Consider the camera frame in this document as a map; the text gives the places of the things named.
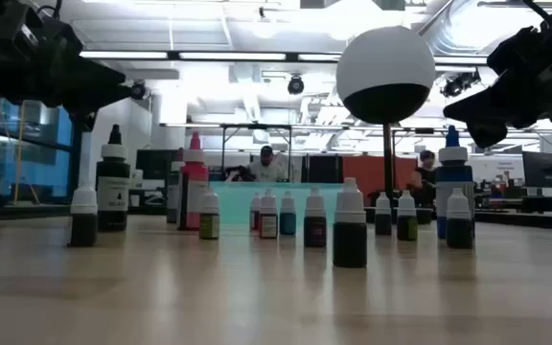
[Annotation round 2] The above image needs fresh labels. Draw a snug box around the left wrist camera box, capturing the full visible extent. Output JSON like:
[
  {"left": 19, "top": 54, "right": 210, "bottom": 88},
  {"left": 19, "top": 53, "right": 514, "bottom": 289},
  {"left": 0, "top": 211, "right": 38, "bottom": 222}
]
[{"left": 14, "top": 0, "right": 85, "bottom": 55}]

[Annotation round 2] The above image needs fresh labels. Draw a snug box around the black metal gantry frame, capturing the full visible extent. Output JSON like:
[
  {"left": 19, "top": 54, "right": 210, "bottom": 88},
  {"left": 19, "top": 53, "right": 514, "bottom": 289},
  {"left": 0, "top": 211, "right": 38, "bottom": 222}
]
[
  {"left": 218, "top": 123, "right": 294, "bottom": 183},
  {"left": 390, "top": 126, "right": 463, "bottom": 193}
]

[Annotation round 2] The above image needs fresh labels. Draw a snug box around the black-framed window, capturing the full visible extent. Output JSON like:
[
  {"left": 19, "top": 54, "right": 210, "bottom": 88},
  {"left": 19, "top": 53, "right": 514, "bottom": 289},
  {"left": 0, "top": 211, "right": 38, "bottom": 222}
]
[{"left": 0, "top": 95, "right": 74, "bottom": 198}]

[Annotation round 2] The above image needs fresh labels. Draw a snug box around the small yellow-green colouring bottle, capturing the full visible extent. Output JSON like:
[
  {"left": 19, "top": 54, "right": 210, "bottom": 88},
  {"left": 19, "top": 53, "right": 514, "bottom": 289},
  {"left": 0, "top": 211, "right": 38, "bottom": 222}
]
[{"left": 198, "top": 189, "right": 221, "bottom": 241}]

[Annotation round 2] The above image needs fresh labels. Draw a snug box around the small dark red colouring bottle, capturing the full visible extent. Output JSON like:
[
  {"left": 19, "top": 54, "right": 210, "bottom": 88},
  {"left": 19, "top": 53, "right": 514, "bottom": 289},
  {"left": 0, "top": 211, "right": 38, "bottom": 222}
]
[{"left": 249, "top": 192, "right": 263, "bottom": 232}]

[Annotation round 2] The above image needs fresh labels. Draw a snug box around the large pink food colouring bottle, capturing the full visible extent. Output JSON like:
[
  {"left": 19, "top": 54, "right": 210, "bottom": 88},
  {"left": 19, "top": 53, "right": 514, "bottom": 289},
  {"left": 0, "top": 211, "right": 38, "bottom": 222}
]
[{"left": 178, "top": 131, "right": 210, "bottom": 231}]

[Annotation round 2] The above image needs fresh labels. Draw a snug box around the large black food colouring bottle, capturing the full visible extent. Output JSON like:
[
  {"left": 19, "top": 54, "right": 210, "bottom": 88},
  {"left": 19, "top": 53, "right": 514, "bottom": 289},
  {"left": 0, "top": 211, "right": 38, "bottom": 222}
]
[{"left": 96, "top": 123, "right": 132, "bottom": 232}]

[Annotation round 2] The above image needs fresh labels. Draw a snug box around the small green food colouring bottle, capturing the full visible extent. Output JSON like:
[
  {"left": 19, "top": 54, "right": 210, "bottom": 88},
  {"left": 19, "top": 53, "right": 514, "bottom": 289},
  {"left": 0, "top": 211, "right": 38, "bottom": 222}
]
[{"left": 396, "top": 189, "right": 419, "bottom": 242}]

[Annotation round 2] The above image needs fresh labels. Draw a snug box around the large blue food colouring bottle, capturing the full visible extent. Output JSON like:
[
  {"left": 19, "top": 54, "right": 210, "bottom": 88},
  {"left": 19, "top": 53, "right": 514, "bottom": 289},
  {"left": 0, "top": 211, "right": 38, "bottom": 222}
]
[{"left": 436, "top": 125, "right": 476, "bottom": 240}]

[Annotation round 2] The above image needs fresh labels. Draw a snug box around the small dark food colouring bottle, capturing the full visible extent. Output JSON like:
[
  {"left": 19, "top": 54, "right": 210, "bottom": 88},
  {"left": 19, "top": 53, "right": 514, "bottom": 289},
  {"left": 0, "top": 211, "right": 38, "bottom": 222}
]
[
  {"left": 68, "top": 184, "right": 99, "bottom": 248},
  {"left": 374, "top": 191, "right": 393, "bottom": 237},
  {"left": 332, "top": 176, "right": 368, "bottom": 268},
  {"left": 446, "top": 187, "right": 474, "bottom": 250}
]

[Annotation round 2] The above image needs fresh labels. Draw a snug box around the ceiling LED strip light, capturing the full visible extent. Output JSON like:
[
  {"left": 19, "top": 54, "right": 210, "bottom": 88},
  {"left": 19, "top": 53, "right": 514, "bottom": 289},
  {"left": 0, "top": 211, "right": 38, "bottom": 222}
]
[{"left": 79, "top": 49, "right": 491, "bottom": 66}]

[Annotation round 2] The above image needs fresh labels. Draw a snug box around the large purple food colouring bottle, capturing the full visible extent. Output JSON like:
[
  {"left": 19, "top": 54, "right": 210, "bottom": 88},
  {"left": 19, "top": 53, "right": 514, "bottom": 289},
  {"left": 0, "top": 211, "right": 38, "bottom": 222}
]
[{"left": 166, "top": 148, "right": 186, "bottom": 224}]

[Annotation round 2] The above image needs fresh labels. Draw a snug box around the white globe lamp black stand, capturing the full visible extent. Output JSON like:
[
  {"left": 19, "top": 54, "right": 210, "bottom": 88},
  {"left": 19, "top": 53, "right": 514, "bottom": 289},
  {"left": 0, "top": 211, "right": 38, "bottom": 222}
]
[{"left": 335, "top": 24, "right": 437, "bottom": 225}]

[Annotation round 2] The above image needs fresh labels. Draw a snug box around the small purple food colouring bottle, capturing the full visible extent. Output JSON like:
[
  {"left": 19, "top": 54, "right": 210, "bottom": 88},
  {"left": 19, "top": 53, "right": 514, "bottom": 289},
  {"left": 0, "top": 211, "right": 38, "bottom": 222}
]
[{"left": 303, "top": 186, "right": 328, "bottom": 248}]

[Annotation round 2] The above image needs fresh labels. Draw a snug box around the black ceiling spotlight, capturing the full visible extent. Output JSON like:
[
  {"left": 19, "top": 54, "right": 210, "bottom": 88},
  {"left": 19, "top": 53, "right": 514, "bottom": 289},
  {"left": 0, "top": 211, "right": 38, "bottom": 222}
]
[
  {"left": 129, "top": 80, "right": 149, "bottom": 101},
  {"left": 287, "top": 75, "right": 306, "bottom": 96}
]

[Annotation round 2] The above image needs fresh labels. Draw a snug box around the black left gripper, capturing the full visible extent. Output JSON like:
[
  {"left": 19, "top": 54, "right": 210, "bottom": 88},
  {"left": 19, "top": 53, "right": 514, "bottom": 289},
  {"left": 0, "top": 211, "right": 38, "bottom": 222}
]
[{"left": 0, "top": 47, "right": 131, "bottom": 132}]

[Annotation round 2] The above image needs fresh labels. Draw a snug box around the dark computer monitor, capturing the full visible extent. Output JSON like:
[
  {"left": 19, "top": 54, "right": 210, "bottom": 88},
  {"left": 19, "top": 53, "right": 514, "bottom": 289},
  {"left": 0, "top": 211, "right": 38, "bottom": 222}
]
[
  {"left": 135, "top": 149, "right": 181, "bottom": 181},
  {"left": 521, "top": 150, "right": 552, "bottom": 190}
]

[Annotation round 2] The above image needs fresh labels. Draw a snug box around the black ceiling-mounted device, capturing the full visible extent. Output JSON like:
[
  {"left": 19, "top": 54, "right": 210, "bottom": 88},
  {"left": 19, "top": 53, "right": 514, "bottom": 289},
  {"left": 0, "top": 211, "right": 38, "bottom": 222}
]
[{"left": 440, "top": 70, "right": 482, "bottom": 99}]

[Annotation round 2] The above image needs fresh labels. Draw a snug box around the small blue food colouring bottle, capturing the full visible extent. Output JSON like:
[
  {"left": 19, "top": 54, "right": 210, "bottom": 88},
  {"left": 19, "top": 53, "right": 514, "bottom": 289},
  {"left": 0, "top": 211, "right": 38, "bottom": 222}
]
[{"left": 279, "top": 190, "right": 297, "bottom": 236}]

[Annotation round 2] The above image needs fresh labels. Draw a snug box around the small red-label colouring bottle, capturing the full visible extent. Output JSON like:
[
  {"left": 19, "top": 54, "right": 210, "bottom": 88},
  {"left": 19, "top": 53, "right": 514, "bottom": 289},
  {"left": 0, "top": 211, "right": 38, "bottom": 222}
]
[{"left": 259, "top": 188, "right": 279, "bottom": 240}]

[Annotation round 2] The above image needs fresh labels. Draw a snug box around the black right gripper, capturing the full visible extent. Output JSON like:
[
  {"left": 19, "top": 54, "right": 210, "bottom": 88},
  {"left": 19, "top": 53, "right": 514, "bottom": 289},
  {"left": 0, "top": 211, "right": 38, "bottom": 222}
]
[{"left": 443, "top": 18, "right": 552, "bottom": 149}]

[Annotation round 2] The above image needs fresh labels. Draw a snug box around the person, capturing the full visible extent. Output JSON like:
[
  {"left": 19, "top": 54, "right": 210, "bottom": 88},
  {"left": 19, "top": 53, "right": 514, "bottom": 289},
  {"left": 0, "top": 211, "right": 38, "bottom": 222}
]
[
  {"left": 407, "top": 149, "right": 438, "bottom": 196},
  {"left": 225, "top": 145, "right": 301, "bottom": 183}
]

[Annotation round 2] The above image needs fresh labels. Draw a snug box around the teal translucent plastic bin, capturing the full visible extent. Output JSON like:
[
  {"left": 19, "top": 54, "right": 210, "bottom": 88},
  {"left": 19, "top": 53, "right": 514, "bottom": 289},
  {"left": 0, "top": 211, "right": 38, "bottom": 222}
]
[{"left": 208, "top": 180, "right": 345, "bottom": 225}]

